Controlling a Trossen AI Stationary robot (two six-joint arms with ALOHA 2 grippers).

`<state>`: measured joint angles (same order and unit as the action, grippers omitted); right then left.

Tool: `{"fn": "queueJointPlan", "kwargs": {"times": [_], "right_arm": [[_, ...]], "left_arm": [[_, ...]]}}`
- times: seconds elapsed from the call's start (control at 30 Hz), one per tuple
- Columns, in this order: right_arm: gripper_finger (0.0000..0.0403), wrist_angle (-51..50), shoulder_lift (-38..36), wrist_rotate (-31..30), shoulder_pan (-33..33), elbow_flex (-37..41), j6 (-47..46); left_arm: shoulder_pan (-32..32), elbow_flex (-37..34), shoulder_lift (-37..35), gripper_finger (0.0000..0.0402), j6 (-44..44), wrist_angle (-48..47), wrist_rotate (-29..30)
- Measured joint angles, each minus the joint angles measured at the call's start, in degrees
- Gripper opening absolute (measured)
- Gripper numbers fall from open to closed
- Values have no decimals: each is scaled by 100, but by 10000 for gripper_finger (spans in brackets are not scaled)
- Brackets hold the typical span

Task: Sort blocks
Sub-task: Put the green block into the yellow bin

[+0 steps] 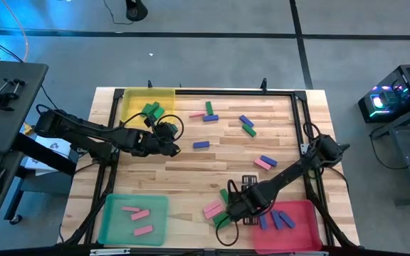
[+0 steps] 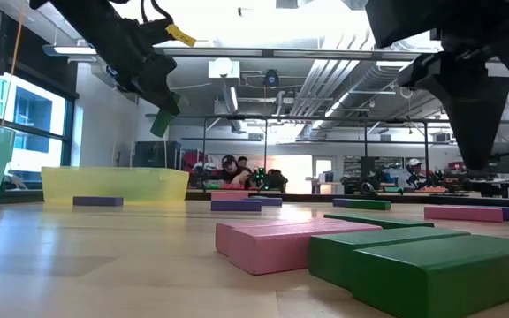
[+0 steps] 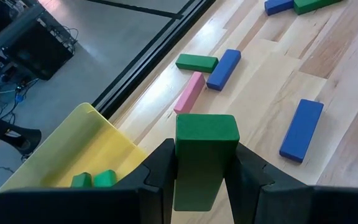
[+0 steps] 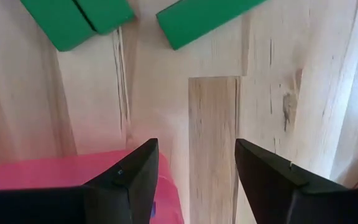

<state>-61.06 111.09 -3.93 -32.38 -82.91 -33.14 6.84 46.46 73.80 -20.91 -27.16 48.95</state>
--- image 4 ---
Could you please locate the pink plastic bin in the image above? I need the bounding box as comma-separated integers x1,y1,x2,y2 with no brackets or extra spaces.
0,148,185,224

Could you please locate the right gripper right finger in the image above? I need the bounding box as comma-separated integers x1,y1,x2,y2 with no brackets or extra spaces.
234,138,358,224

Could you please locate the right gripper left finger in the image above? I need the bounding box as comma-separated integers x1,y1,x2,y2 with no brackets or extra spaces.
0,138,160,224

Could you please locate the green wooden block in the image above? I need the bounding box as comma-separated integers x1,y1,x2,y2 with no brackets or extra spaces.
73,0,135,35
155,0,267,51
19,0,98,52

